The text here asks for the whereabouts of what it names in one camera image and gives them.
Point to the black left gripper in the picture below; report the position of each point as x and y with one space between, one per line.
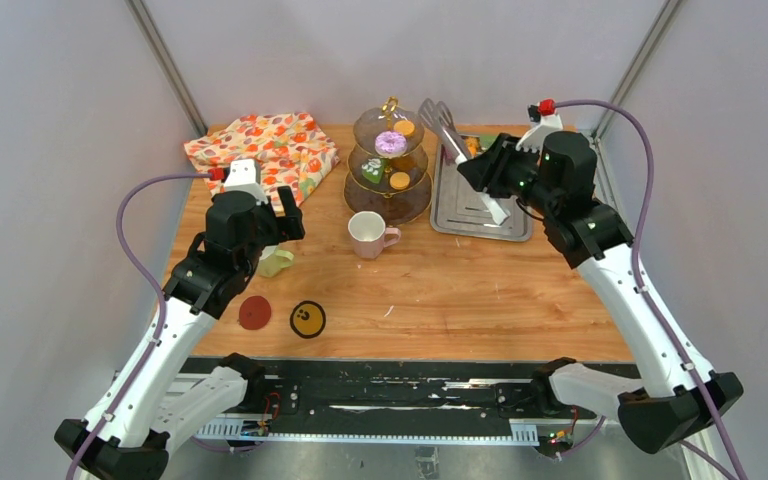
292 214

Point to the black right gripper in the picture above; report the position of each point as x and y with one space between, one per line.
487 170

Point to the green square cake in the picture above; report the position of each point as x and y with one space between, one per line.
373 170

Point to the three-tier glass cake stand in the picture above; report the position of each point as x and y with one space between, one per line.
396 207

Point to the orange round biscuit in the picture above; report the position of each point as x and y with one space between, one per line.
405 128
399 181

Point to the brown bread roll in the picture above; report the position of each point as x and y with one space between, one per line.
403 163

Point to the purple frosted donut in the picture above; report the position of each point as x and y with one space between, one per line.
390 144

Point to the long metal tongs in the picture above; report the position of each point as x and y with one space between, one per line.
437 117

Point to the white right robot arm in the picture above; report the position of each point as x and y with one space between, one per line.
677 393

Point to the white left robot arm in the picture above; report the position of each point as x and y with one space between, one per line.
131 433

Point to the white cup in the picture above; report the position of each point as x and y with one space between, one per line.
273 261

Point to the floral orange cloth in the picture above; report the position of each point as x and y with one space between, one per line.
291 150

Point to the pink mug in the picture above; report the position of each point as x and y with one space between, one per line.
370 235

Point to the small orange flower cookie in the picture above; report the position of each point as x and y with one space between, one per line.
473 145

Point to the red round coaster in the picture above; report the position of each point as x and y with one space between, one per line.
254 313

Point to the metal serving tray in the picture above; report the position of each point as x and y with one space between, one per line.
456 209

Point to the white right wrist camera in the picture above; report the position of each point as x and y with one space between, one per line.
533 139

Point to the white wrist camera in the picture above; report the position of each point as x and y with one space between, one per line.
533 139
244 175

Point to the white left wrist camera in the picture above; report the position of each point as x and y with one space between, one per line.
244 175

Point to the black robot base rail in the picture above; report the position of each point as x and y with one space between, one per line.
343 392

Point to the aluminium frame post right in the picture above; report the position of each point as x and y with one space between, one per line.
664 19

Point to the aluminium frame post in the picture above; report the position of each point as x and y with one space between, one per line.
664 19
163 56

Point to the aluminium frame post left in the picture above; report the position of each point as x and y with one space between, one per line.
163 56

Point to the white slotted cable duct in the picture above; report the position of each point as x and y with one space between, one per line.
475 431

